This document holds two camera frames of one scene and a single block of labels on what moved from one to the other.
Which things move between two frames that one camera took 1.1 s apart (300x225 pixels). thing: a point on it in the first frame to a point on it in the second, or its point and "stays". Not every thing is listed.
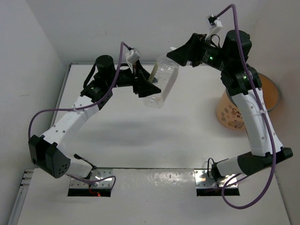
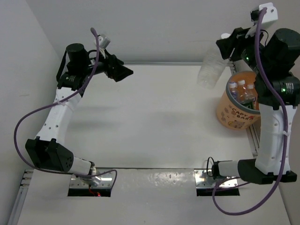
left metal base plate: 97,174 stays
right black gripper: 190,50 to 229,44
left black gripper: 143,86 to 114,68
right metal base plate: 202,181 stays
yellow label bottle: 162,77 to 213,66
